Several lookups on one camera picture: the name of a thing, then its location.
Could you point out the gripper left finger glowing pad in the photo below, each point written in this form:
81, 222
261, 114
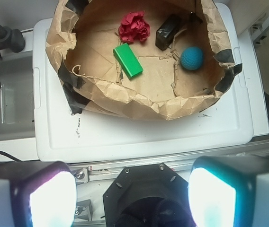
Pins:
37, 194

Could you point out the aluminium extrusion rail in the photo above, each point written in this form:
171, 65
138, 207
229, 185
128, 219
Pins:
103, 170

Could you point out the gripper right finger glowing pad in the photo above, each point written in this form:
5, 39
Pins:
230, 191

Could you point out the black box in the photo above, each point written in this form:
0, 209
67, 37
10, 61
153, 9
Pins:
167, 31

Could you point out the metal corner bracket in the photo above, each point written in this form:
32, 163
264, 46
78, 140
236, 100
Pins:
81, 174

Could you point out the white plastic bin lid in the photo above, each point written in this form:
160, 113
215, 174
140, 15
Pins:
89, 136

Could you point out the red crumpled paper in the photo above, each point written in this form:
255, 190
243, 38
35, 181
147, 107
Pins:
134, 27

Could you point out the blue dimpled ball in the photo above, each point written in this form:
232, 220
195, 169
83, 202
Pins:
192, 58

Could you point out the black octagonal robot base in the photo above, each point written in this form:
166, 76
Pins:
148, 196

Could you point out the brown paper bag tray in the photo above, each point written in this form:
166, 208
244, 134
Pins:
80, 43

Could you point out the clear plastic storage bin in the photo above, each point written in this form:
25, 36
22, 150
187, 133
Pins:
16, 97

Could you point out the green rectangular block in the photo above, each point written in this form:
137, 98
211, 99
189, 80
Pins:
128, 61

